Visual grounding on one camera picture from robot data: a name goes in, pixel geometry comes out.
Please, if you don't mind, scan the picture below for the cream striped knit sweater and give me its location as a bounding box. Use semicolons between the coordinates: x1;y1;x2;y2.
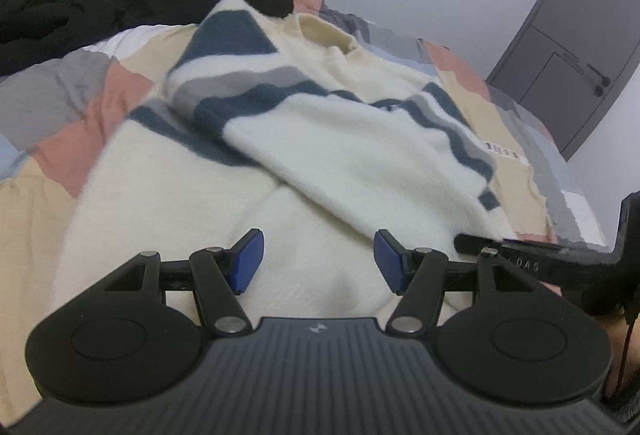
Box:
51;0;512;320

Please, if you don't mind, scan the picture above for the person's right hand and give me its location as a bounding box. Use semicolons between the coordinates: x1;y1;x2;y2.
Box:
596;316;639;396

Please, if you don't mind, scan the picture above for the dark grey door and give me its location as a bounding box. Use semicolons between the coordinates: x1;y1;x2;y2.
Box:
488;0;639;158

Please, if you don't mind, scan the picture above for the patchwork colour-block bedspread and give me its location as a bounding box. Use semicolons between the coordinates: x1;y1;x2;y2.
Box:
1;0;603;423

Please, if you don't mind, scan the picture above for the black garment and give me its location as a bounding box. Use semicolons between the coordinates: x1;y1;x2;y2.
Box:
1;0;294;76

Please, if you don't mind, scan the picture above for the black door handle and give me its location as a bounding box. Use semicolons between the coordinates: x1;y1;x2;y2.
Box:
587;63;611;98

